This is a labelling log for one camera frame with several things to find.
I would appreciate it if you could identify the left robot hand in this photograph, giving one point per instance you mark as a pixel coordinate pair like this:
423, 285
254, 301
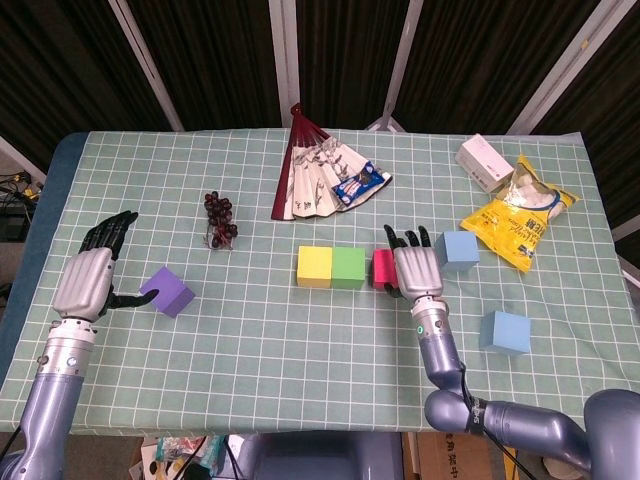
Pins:
82, 287

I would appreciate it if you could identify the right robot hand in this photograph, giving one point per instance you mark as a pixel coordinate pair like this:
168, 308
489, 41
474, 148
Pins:
417, 272

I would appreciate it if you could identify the pink foam cube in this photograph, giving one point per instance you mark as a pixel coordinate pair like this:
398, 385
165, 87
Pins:
384, 267

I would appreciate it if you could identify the green foam cube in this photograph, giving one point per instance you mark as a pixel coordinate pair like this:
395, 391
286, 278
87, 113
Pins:
347, 267

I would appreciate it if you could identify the yellow foam cube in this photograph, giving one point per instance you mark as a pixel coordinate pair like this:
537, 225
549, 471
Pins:
315, 267

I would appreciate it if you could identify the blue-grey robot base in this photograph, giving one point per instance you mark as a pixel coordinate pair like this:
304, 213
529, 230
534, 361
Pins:
320, 457

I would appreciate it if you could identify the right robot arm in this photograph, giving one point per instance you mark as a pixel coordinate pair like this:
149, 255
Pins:
525, 422

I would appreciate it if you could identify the light blue foam cube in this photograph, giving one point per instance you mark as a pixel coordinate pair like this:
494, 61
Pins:
505, 332
457, 250

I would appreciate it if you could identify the purple foam cube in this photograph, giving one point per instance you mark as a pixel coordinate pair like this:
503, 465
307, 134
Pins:
172, 295

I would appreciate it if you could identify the black electronic device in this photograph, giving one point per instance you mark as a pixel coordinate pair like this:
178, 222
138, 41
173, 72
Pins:
12, 227

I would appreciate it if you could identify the green checked tablecloth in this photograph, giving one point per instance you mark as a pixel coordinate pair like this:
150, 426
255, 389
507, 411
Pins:
380, 370

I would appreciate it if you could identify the blue cookie snack packet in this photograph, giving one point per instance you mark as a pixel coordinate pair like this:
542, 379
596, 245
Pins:
356, 185

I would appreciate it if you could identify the yellow snack bag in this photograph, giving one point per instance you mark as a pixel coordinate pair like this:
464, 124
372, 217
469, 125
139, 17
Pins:
515, 225

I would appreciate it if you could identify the white cardboard box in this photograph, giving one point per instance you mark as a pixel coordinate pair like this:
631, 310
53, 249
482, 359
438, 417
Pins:
482, 160

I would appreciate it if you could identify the painted paper folding fan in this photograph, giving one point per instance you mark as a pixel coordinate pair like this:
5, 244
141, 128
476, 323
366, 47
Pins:
310, 170

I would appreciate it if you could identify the dark red grape bunch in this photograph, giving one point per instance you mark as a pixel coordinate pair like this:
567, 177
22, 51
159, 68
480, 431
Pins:
220, 215

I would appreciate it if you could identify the colourful printed bag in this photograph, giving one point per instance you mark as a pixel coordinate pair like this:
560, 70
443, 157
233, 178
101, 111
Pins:
175, 450

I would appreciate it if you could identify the brown cardboard box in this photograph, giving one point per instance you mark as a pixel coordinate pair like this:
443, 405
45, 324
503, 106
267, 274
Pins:
445, 462

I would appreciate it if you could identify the white metal frame post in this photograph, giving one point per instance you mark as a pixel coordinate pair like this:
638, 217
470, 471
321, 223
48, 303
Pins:
627, 228
20, 157
284, 60
146, 65
404, 50
564, 65

